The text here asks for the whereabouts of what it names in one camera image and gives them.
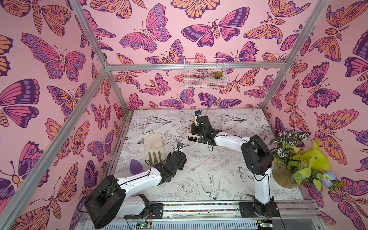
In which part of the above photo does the small green succulent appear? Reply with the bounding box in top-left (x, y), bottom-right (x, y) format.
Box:
top-left (213, 71), bottom-right (223, 78)

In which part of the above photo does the cream toothbrush holder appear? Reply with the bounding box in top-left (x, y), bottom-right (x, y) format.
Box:
top-left (187, 132), bottom-right (201, 143)

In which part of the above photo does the purple egg-shaped sponge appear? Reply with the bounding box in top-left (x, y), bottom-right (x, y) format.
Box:
top-left (129, 159), bottom-right (143, 175)

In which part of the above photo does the artificial plant bouquet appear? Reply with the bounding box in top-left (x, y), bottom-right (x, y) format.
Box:
top-left (271, 130), bottom-right (345, 192)

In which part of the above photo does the beige gardening glove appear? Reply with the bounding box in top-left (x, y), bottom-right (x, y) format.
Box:
top-left (143, 132), bottom-right (165, 165)

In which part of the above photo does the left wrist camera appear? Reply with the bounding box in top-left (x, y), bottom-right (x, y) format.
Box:
top-left (176, 142), bottom-right (184, 151)

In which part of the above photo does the white wire basket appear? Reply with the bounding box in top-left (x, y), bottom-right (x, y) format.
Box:
top-left (183, 62), bottom-right (228, 91)

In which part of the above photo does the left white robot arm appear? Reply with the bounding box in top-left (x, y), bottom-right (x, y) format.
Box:
top-left (83, 150), bottom-right (187, 229)

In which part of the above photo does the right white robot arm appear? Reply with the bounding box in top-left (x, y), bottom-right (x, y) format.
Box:
top-left (188, 110), bottom-right (274, 217)

